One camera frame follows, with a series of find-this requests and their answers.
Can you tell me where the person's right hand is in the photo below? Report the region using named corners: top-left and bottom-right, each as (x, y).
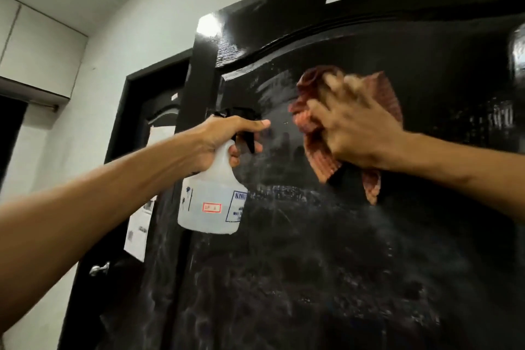
top-left (306, 73), bottom-right (407, 171)

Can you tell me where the person's left hand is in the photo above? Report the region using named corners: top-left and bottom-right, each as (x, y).
top-left (189, 115), bottom-right (272, 174)

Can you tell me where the orange-red cleaning cloth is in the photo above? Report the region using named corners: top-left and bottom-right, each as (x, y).
top-left (288, 65), bottom-right (404, 205)

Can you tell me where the white spray bottle black trigger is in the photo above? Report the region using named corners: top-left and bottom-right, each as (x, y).
top-left (177, 107), bottom-right (263, 235)

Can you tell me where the person's left forearm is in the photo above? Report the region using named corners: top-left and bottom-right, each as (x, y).
top-left (0, 126), bottom-right (206, 332)

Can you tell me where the person's right forearm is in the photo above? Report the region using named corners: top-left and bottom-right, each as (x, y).
top-left (386, 131), bottom-right (525, 222)

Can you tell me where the glossy black door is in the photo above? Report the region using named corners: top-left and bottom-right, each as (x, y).
top-left (170, 0), bottom-right (525, 350)

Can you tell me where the white paper notice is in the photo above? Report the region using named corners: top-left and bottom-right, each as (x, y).
top-left (124, 126), bottom-right (177, 263)

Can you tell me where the black door with paper notices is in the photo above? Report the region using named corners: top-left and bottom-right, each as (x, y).
top-left (59, 87), bottom-right (193, 350)

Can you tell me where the white overhead cabinet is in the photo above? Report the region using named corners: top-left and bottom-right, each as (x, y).
top-left (0, 0), bottom-right (89, 108)

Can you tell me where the black door frame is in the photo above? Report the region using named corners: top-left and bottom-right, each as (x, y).
top-left (57, 49), bottom-right (193, 350)

